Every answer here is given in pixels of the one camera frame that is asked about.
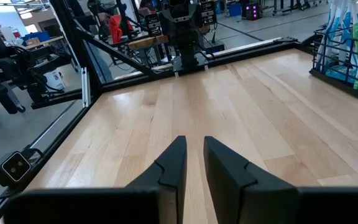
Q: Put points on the blue bin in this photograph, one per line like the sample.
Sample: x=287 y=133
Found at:
x=234 y=10
x=37 y=35

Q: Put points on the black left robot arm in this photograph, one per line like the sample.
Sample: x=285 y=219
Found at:
x=188 y=51

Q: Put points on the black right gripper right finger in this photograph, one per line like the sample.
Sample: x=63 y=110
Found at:
x=275 y=205

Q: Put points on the black labelled box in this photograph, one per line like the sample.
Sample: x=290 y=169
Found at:
x=208 y=13
x=153 y=24

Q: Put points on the red cloth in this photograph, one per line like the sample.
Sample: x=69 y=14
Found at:
x=117 y=29

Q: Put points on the teal toothpaste tube white cap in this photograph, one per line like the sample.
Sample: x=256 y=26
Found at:
x=337 y=74

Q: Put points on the cardboard box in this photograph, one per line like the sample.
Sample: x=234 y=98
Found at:
x=32 y=41

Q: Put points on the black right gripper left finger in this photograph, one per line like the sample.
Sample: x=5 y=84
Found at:
x=104 y=205

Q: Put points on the black computer pink lights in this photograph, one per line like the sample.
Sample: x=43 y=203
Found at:
x=252 y=11

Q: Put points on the blue and white toothbrush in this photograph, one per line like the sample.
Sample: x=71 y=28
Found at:
x=325 y=46
x=349 y=18
x=342 y=37

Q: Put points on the small black table camera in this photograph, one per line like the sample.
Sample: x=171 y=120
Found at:
x=14 y=166

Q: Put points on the black aluminium rig frame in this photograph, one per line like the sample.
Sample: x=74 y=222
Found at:
x=68 y=31

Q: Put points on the black wheeled equipment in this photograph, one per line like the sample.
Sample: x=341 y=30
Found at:
x=8 y=71

